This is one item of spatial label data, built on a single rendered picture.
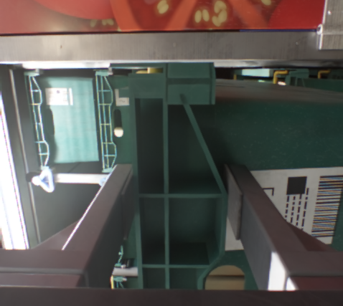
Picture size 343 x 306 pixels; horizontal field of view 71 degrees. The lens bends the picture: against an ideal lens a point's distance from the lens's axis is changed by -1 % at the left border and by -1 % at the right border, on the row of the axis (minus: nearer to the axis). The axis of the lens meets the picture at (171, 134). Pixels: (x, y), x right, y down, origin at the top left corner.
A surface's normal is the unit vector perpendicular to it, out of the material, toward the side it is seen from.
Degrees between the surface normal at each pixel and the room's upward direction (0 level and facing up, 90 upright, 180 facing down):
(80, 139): 91
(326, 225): 97
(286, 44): 90
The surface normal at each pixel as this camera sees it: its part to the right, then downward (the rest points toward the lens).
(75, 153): 0.05, 0.25
